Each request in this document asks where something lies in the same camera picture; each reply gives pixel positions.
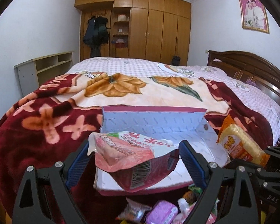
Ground orange corn snack pack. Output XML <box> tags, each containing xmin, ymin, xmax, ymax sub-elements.
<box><xmin>217</xmin><ymin>115</ymin><xmax>270</xmax><ymax>167</ymax></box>

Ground purple candy tin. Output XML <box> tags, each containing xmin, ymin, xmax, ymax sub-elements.
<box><xmin>144</xmin><ymin>200</ymin><xmax>178</xmax><ymax>224</ymax></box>

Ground clear candy pack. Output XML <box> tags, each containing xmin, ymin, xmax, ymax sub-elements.
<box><xmin>116</xmin><ymin>198</ymin><xmax>152</xmax><ymax>223</ymax></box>

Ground pink peach drink pouch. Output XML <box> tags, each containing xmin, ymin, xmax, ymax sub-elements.
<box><xmin>87</xmin><ymin>131</ymin><xmax>179</xmax><ymax>193</ymax></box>

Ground orange jelly cup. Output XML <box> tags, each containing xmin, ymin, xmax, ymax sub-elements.
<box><xmin>183</xmin><ymin>190</ymin><xmax>197</xmax><ymax>205</ymax></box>

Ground red floral blanket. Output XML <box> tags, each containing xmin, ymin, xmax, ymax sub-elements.
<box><xmin>0</xmin><ymin>72</ymin><xmax>273</xmax><ymax>223</ymax></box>

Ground pink cardboard box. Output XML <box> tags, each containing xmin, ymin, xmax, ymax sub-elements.
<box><xmin>94</xmin><ymin>105</ymin><xmax>230</xmax><ymax>196</ymax></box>

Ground wooden headboard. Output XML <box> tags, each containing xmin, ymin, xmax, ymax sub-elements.
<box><xmin>207</xmin><ymin>50</ymin><xmax>280</xmax><ymax>106</ymax></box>

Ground grey low shelf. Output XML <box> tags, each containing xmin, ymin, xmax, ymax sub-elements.
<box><xmin>14</xmin><ymin>52</ymin><xmax>73</xmax><ymax>96</ymax></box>

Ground black bag on floor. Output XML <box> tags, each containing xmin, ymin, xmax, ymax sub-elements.
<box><xmin>171</xmin><ymin>56</ymin><xmax>181</xmax><ymax>66</ymax></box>

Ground framed wedding photo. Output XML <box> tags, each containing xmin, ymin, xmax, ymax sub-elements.
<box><xmin>239</xmin><ymin>0</ymin><xmax>270</xmax><ymax>34</ymax></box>

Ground red pot on shelf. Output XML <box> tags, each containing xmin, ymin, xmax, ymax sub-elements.
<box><xmin>111</xmin><ymin>38</ymin><xmax>127</xmax><ymax>49</ymax></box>

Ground hanging dark coats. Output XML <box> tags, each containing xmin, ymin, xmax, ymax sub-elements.
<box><xmin>83</xmin><ymin>16</ymin><xmax>109</xmax><ymax>58</ymax></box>

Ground wooden wardrobe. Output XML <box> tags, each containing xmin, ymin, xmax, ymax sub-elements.
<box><xmin>75</xmin><ymin>0</ymin><xmax>191</xmax><ymax>66</ymax></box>

